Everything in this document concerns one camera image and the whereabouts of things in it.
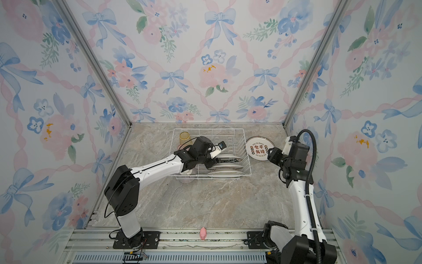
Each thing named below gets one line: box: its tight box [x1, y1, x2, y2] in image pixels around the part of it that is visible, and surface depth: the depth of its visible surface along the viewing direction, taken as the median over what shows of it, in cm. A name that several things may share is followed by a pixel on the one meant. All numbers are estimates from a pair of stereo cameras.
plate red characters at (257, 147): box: [244, 135, 276, 162], surface depth 108 cm
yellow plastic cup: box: [179, 131, 193, 146], surface depth 101 cm
